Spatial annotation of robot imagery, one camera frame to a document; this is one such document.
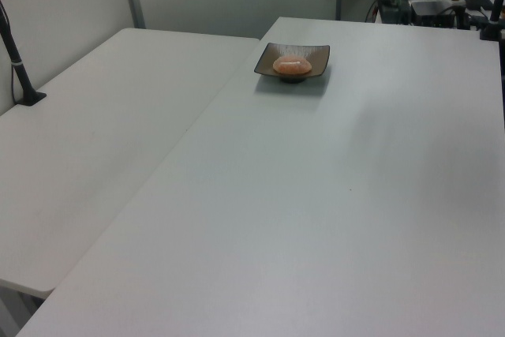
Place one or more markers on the square brown ceramic plate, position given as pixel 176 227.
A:
pixel 268 64

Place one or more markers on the black clamped stand pole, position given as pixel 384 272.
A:
pixel 498 5

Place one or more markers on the black camera stand pole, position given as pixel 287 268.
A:
pixel 17 72

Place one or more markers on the orange-brown bread roll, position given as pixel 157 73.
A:
pixel 292 65

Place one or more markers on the small black equipment box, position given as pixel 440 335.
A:
pixel 390 11

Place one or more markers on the black electronics box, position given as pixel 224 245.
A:
pixel 430 9

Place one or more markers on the grey metal upright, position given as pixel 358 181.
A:
pixel 338 5

